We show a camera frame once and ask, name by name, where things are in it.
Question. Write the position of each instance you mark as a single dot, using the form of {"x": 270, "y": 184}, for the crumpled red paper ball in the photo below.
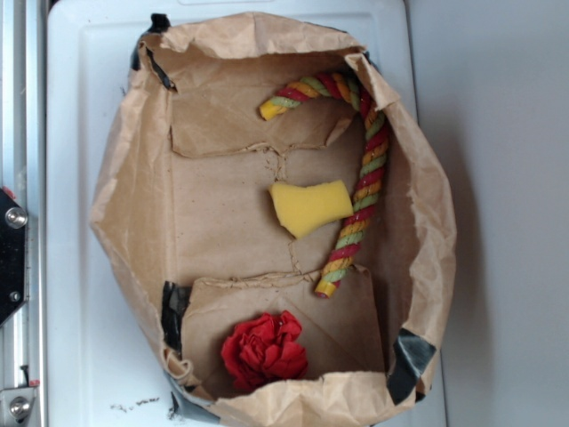
{"x": 265, "y": 350}

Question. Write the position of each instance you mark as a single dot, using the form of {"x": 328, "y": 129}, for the black metal bracket plate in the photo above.
{"x": 13, "y": 255}

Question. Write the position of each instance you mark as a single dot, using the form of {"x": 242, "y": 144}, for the silver corner bracket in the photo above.
{"x": 17, "y": 406}

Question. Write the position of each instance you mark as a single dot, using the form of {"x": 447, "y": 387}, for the aluminium frame rail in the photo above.
{"x": 23, "y": 49}

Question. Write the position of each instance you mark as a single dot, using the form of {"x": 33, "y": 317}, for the yellow-green sponge piece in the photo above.
{"x": 302, "y": 210}

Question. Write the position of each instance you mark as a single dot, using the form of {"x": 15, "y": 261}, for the brown paper bag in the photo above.
{"x": 218, "y": 111}

